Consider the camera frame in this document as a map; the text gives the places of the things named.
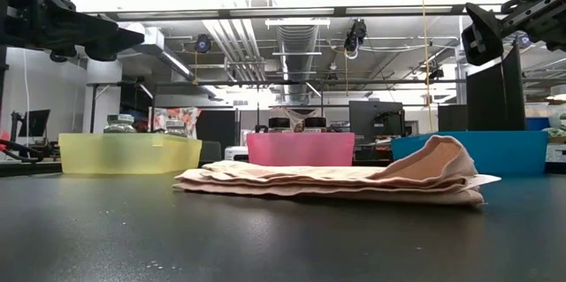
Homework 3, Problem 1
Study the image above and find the white ceiling light fixture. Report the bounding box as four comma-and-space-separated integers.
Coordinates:
264, 18, 332, 30

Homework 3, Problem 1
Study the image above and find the black monitor stand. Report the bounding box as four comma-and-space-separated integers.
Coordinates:
9, 111, 23, 150

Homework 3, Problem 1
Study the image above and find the low black panel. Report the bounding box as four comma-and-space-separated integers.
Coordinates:
437, 103, 469, 132

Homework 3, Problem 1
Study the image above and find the folded peach towel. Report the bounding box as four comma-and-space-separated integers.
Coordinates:
172, 134, 486, 207

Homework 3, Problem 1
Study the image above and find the yellow-brown spice jar black lid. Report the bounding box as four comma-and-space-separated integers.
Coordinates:
303, 117, 327, 133

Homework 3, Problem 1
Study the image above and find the black cable loop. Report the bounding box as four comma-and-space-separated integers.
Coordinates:
0, 138, 45, 164

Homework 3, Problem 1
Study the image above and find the white box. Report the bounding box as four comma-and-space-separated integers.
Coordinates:
224, 145, 249, 163

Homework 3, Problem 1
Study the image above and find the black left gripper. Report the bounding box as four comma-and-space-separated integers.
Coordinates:
0, 0, 146, 63

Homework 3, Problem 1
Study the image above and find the white paper tag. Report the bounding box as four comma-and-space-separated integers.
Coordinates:
466, 174, 502, 187

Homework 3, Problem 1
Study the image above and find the yellow plastic bin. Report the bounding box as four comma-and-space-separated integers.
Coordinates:
57, 133, 203, 175

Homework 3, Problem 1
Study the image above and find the tall black partition panel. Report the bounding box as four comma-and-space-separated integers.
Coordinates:
466, 42, 526, 132

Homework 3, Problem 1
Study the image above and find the small black monitor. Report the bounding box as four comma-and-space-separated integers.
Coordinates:
18, 109, 51, 138

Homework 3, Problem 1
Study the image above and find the blue plastic bin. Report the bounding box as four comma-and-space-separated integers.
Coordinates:
391, 130, 549, 176

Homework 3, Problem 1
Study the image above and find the silver ceiling duct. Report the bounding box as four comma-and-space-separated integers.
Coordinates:
276, 24, 319, 103

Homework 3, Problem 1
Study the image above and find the large black monitor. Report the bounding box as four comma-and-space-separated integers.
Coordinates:
348, 100, 406, 138

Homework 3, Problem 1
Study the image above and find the pink plastic bin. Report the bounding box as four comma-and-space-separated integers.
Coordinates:
246, 132, 356, 167

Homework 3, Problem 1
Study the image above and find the black ceiling camera white cable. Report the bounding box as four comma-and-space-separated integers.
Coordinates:
343, 19, 368, 60

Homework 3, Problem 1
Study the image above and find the orange label chili powder jar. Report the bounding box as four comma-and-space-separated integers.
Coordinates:
268, 117, 292, 133

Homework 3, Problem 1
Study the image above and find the blue barrel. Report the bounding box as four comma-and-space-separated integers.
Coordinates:
524, 117, 552, 132

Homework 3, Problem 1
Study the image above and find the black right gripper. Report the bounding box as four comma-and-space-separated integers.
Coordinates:
460, 0, 566, 67

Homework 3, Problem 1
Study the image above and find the floral patterned cloth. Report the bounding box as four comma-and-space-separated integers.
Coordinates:
152, 107, 203, 139

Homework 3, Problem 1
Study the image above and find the yellow hanging cord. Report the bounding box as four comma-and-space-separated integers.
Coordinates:
419, 0, 434, 133

